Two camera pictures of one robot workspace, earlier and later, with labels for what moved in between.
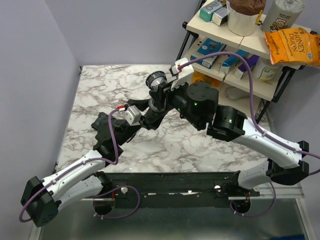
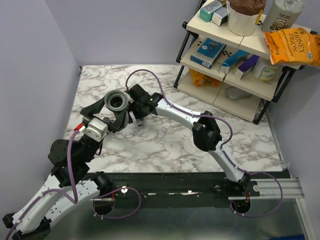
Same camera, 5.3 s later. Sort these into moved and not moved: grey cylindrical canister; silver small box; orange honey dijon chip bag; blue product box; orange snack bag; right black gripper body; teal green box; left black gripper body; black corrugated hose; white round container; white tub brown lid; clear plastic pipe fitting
Moved: left black gripper body; right black gripper body; clear plastic pipe fitting; black corrugated hose
Not moved: white round container; teal green box; blue product box; white tub brown lid; orange honey dijon chip bag; silver small box; grey cylindrical canister; orange snack bag
